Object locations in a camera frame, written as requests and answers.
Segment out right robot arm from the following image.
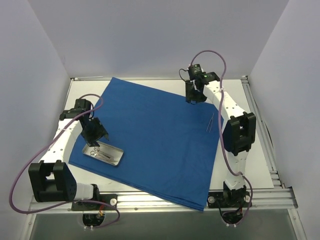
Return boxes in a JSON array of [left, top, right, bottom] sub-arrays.
[[184, 64, 257, 207]]

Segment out aluminium right rail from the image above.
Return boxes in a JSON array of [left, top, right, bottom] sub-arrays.
[[241, 75, 285, 189]]

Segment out steel tweezers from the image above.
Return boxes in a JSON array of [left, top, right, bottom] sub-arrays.
[[206, 113, 215, 133]]

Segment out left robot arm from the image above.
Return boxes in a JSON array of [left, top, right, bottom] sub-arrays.
[[28, 113, 109, 210]]

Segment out blue surgical wrap cloth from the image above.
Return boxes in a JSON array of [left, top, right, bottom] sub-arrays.
[[69, 78, 219, 211]]

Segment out steel instrument tray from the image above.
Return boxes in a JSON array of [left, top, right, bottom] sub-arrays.
[[82, 141, 124, 166]]

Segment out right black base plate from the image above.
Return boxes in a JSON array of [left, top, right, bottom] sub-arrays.
[[207, 191, 252, 209]]

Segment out aluminium front rail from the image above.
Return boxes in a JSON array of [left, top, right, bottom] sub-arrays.
[[27, 187, 299, 215]]

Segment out aluminium rail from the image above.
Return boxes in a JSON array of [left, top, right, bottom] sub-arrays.
[[241, 75, 285, 189], [70, 75, 249, 81], [27, 187, 299, 215]]

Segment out aluminium back rail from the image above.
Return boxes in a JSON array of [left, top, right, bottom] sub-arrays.
[[70, 75, 249, 81]]

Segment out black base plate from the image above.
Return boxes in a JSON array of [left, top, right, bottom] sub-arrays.
[[71, 193, 118, 211], [207, 191, 252, 209]]

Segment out steel ring-handled scissors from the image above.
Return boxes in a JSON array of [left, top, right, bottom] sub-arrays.
[[90, 147, 115, 159]]

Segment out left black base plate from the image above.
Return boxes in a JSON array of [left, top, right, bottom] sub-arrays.
[[71, 193, 118, 211]]

